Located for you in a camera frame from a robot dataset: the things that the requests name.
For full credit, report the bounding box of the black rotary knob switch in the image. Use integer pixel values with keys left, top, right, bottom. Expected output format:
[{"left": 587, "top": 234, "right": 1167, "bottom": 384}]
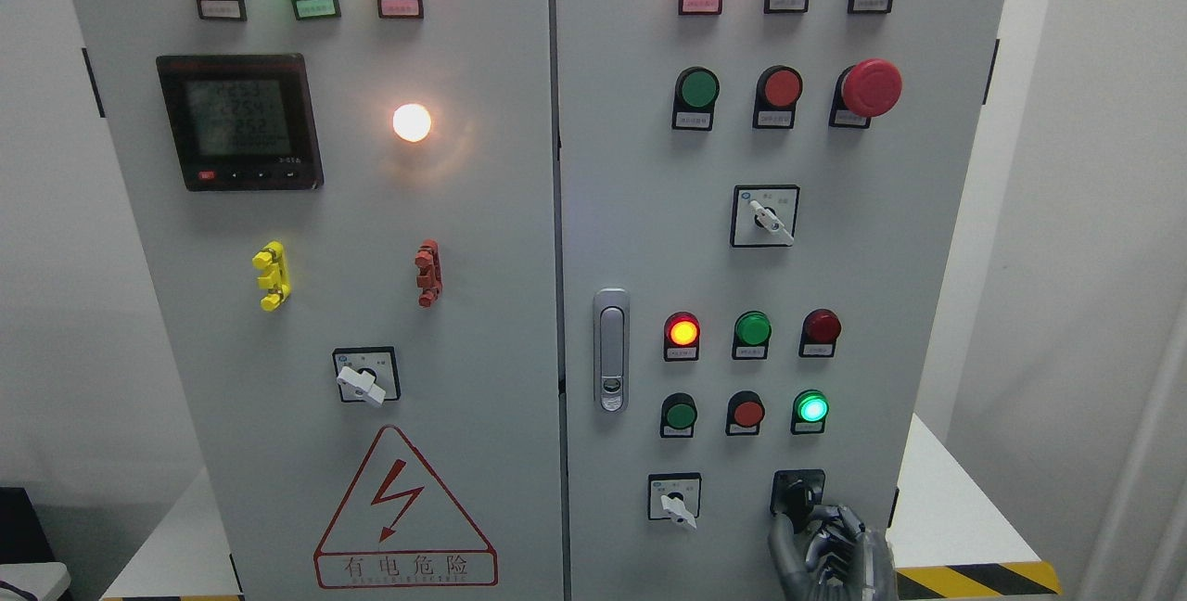
[{"left": 769, "top": 469, "right": 825, "bottom": 531}]

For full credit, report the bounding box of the lower white selector switch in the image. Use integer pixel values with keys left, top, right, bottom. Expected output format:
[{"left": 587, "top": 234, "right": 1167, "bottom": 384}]
[{"left": 647, "top": 473, "right": 702, "bottom": 531}]

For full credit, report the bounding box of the red emergency stop button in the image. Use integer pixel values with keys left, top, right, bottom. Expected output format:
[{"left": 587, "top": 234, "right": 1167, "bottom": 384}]
[{"left": 829, "top": 58, "right": 903, "bottom": 129}]

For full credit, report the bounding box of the red lit lamp middle left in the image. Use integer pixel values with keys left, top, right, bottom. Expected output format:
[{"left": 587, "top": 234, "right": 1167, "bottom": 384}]
[{"left": 664, "top": 311, "right": 702, "bottom": 362}]

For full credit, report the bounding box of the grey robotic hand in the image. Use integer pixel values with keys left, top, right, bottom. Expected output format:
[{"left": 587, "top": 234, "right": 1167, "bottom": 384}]
[{"left": 768, "top": 505, "right": 900, "bottom": 600}]

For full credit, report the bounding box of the white platform with hazard stripes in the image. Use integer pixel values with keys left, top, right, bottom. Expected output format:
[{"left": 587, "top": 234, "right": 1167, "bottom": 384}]
[{"left": 106, "top": 419, "right": 1064, "bottom": 600}]

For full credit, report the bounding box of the red lamp middle right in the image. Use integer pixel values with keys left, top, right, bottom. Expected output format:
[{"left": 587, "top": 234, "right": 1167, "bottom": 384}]
[{"left": 798, "top": 308, "right": 843, "bottom": 358}]

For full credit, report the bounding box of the upper right white selector switch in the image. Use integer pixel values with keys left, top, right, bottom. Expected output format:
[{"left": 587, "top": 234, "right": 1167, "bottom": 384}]
[{"left": 730, "top": 185, "right": 800, "bottom": 249}]

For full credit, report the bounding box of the yellow terminal connector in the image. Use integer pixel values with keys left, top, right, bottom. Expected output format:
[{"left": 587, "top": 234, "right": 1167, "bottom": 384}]
[{"left": 250, "top": 240, "right": 291, "bottom": 311}]

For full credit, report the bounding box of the red push button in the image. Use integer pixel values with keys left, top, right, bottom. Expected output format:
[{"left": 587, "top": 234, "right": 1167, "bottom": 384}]
[
  {"left": 725, "top": 390, "right": 766, "bottom": 436},
  {"left": 753, "top": 65, "right": 804, "bottom": 129}
]

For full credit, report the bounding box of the red push button lower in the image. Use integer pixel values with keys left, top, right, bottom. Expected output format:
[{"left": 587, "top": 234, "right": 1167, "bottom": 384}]
[{"left": 725, "top": 390, "right": 766, "bottom": 436}]

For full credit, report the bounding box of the white box with cable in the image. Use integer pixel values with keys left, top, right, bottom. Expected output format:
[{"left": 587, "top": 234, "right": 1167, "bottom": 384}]
[{"left": 1, "top": 562, "right": 71, "bottom": 600}]

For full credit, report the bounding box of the green lamp lower right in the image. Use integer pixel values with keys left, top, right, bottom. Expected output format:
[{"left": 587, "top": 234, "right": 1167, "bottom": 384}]
[{"left": 791, "top": 390, "right": 830, "bottom": 435}]

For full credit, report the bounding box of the white glowing indicator lamp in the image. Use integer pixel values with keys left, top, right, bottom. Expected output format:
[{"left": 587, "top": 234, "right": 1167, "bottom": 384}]
[{"left": 391, "top": 103, "right": 434, "bottom": 144}]

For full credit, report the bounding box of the red electric danger warning sticker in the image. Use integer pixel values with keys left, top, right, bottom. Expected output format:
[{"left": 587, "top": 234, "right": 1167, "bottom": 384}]
[{"left": 313, "top": 425, "right": 499, "bottom": 590}]

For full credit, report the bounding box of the black digital power meter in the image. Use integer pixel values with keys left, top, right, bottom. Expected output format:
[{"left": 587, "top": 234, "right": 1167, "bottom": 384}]
[{"left": 155, "top": 53, "right": 324, "bottom": 192}]

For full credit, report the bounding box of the green push button upper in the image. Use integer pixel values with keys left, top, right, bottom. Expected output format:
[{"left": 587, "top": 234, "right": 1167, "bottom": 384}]
[{"left": 671, "top": 67, "right": 721, "bottom": 132}]

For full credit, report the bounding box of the grey electrical control cabinet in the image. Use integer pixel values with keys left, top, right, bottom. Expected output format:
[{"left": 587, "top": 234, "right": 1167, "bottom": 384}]
[{"left": 72, "top": 0, "right": 1003, "bottom": 600}]

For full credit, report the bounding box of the green push button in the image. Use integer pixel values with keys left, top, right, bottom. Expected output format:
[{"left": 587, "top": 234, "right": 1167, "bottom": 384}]
[
  {"left": 671, "top": 67, "right": 721, "bottom": 132},
  {"left": 658, "top": 392, "right": 698, "bottom": 438}
]

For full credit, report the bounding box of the silver cabinet door latch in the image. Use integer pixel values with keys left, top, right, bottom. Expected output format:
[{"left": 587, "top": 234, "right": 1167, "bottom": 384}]
[{"left": 594, "top": 287, "right": 629, "bottom": 415}]

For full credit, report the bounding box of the left white selector switch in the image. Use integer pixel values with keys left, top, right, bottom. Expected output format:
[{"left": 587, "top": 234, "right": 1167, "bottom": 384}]
[{"left": 332, "top": 346, "right": 402, "bottom": 409}]

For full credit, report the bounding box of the white selector switch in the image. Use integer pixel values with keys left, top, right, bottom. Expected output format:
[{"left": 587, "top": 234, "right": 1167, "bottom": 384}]
[
  {"left": 332, "top": 346, "right": 402, "bottom": 409},
  {"left": 647, "top": 473, "right": 702, "bottom": 531},
  {"left": 730, "top": 185, "right": 800, "bottom": 249}
]

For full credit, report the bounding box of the red terminal connector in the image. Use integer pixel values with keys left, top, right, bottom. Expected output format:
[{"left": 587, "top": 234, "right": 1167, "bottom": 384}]
[{"left": 413, "top": 240, "right": 442, "bottom": 308}]

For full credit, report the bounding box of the red push button upper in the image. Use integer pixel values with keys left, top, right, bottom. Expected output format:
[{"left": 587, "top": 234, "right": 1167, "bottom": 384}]
[{"left": 753, "top": 65, "right": 804, "bottom": 129}]

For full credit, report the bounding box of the black device with antenna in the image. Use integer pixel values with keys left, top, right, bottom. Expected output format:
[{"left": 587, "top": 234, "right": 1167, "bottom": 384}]
[{"left": 0, "top": 487, "right": 56, "bottom": 567}]

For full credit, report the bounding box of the green push button lower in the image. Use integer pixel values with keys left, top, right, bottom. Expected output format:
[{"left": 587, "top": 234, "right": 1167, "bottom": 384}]
[{"left": 658, "top": 392, "right": 698, "bottom": 438}]

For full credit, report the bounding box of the green lamp middle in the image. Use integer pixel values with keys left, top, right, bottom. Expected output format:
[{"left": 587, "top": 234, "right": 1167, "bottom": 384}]
[{"left": 731, "top": 310, "right": 772, "bottom": 360}]

